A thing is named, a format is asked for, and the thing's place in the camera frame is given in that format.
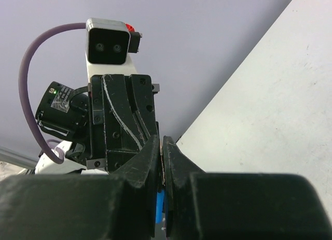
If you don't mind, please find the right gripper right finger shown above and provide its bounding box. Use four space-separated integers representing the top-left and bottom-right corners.
162 136 331 239

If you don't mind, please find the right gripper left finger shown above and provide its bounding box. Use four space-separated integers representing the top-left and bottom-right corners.
1 135 159 239

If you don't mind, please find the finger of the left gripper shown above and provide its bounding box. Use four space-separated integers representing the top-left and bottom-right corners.
129 75 157 144
102 74 145 151

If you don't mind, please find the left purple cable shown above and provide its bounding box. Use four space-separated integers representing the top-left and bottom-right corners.
19 22 87 164

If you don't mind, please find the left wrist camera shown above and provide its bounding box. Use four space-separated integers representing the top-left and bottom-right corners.
86 18 142 82

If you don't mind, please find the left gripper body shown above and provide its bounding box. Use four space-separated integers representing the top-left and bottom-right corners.
87 75 139 172

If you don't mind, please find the blue key tag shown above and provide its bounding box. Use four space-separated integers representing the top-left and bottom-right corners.
155 190 164 224

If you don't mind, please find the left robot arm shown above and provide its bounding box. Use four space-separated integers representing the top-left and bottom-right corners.
35 74 160 173

